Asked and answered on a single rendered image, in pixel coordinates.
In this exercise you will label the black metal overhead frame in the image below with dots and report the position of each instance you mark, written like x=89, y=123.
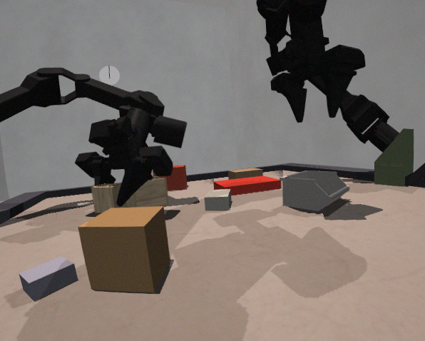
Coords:
x=419, y=173

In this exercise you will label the red flat block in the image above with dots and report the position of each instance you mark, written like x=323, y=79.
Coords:
x=248, y=185

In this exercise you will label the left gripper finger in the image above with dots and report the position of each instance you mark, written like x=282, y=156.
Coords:
x=101, y=175
x=134, y=177

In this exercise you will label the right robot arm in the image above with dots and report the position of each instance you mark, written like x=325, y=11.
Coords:
x=358, y=111

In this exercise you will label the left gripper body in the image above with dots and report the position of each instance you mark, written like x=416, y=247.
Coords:
x=151, y=157

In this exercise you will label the orange-red cube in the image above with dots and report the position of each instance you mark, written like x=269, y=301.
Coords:
x=178, y=179

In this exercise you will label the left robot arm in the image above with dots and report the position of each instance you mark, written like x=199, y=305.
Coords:
x=41, y=88

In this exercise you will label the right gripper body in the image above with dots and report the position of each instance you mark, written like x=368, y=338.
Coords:
x=340, y=56

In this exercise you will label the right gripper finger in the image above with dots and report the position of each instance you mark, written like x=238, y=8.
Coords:
x=296, y=98
x=336, y=81

